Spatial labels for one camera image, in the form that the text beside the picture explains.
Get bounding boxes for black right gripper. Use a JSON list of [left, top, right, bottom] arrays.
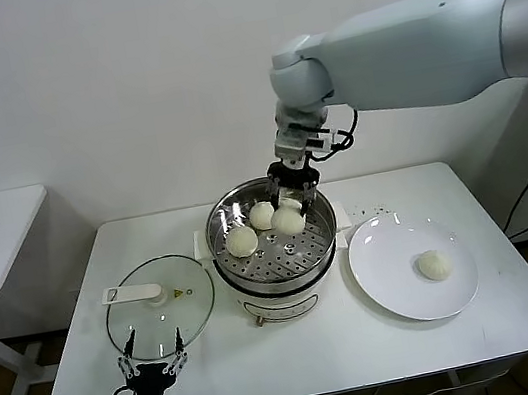
[[264, 155, 327, 222]]

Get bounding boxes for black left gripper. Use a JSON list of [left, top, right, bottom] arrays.
[[111, 321, 196, 395]]

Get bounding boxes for white steamed baozi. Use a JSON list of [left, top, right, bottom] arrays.
[[412, 245, 457, 285], [222, 222, 261, 261], [268, 203, 309, 239], [246, 199, 278, 234]]

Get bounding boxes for stainless steel steamer basket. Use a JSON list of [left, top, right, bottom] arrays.
[[197, 166, 347, 304]]

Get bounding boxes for scattered dark crumbs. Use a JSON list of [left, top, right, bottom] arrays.
[[349, 199, 392, 221]]

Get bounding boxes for white electric cooking pot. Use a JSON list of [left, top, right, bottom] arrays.
[[189, 199, 366, 338]]

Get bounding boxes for white round plate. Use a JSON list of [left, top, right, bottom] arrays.
[[341, 201, 486, 333]]

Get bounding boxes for white side table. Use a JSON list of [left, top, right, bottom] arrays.
[[0, 183, 81, 395]]

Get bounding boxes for glass lid with white handle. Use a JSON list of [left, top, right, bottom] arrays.
[[94, 249, 226, 369]]

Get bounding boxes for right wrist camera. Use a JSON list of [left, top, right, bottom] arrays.
[[270, 117, 343, 172]]

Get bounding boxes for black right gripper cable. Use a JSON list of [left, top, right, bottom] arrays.
[[305, 108, 365, 163]]

